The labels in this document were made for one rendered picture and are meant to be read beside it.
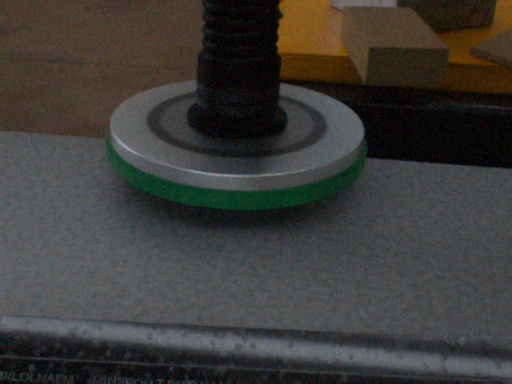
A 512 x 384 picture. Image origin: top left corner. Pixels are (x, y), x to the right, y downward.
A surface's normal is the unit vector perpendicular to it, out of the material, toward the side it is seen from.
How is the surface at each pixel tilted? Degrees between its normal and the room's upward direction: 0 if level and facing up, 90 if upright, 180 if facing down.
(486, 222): 0
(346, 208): 0
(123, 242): 0
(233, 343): 45
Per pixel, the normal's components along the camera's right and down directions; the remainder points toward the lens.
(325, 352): -0.02, -0.33
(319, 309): 0.02, -0.90
